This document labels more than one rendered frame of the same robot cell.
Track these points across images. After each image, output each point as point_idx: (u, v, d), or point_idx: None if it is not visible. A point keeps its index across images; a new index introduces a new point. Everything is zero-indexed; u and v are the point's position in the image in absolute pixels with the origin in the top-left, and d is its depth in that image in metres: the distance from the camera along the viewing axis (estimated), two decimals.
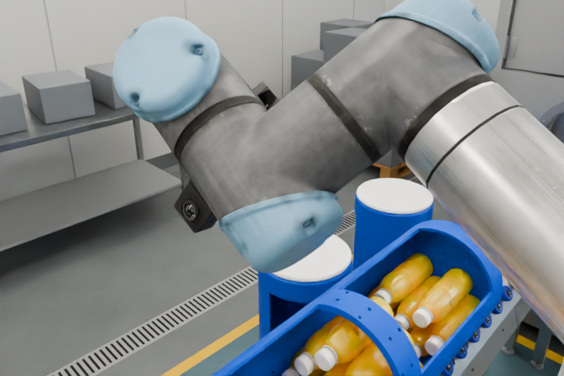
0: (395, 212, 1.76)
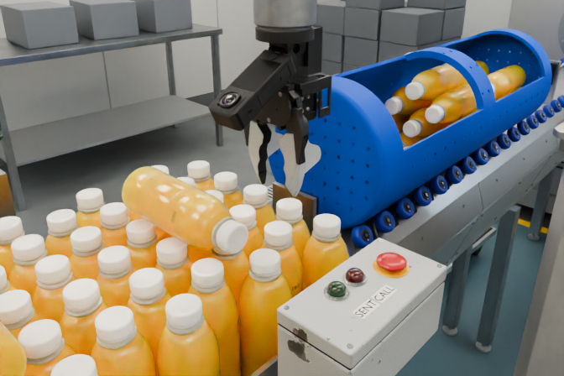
0: None
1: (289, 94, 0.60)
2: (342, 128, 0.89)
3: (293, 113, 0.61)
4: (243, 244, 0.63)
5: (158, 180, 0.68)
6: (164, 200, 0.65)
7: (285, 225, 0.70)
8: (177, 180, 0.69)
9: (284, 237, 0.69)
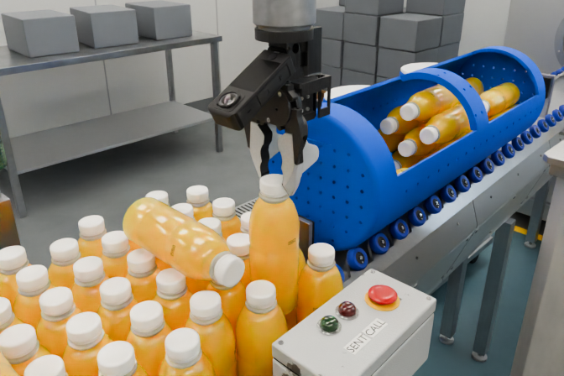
0: None
1: (289, 94, 0.60)
2: (336, 154, 0.91)
3: (292, 114, 0.61)
4: (240, 277, 0.65)
5: (158, 211, 0.71)
6: (164, 232, 0.68)
7: (282, 177, 0.68)
8: (176, 211, 0.71)
9: (280, 189, 0.66)
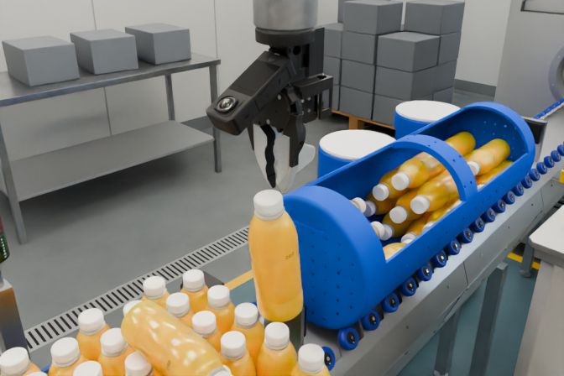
0: (433, 121, 2.00)
1: (289, 97, 0.59)
2: (328, 242, 0.94)
3: (291, 119, 0.60)
4: None
5: (154, 321, 0.74)
6: (160, 346, 0.71)
7: (275, 194, 0.68)
8: (172, 320, 0.74)
9: (274, 207, 0.67)
